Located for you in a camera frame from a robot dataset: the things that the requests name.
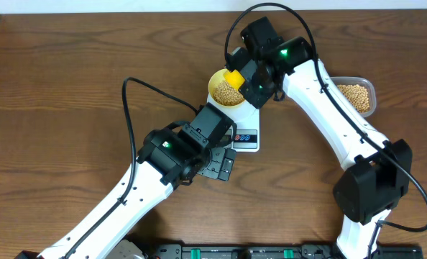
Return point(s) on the yellow plastic bowl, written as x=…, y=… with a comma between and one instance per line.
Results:
x=217, y=78

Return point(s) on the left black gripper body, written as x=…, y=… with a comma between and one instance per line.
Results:
x=216, y=167

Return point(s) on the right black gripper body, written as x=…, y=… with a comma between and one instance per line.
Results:
x=256, y=91

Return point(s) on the clear plastic container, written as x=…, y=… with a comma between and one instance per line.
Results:
x=345, y=80

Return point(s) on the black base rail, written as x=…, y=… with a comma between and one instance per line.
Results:
x=175, y=251

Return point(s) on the yellow plastic scoop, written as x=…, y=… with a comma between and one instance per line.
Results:
x=234, y=79

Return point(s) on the soybeans in bowl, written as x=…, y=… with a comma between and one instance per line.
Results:
x=226, y=95

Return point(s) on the soybeans in container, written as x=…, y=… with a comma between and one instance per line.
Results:
x=357, y=95

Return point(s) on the white digital kitchen scale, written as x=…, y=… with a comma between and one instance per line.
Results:
x=246, y=139

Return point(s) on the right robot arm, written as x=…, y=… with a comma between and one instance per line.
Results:
x=375, y=169

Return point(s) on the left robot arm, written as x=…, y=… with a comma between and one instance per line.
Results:
x=170, y=157

